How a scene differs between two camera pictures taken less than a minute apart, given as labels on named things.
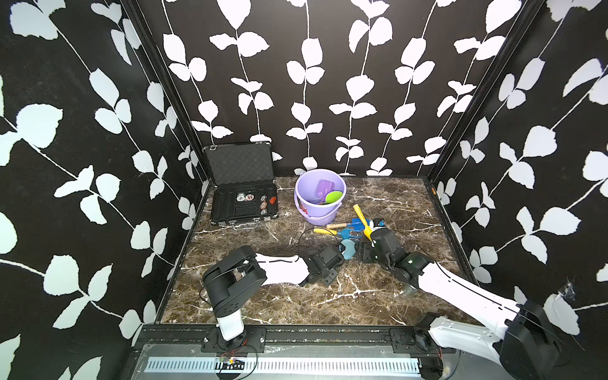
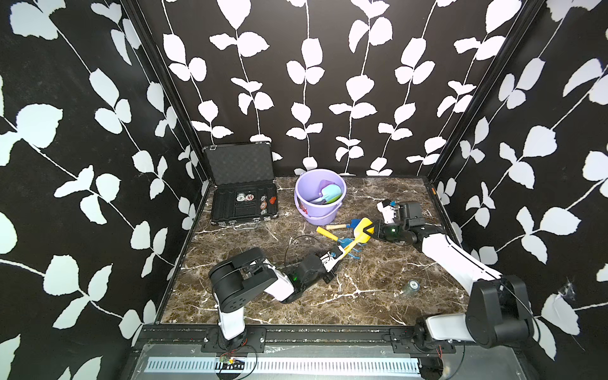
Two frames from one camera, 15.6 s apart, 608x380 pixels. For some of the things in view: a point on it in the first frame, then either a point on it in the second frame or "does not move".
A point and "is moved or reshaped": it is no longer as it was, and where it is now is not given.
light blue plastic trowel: [350, 248] → [329, 193]
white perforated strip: [287, 366] does not move
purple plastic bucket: [318, 194] does not move
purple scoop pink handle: [323, 187] does not move
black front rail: [385, 337] does not move
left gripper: [333, 272] does not move
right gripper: [364, 248] → [379, 226]
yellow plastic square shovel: [367, 230] is moved or reshaped
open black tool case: [245, 191] does not move
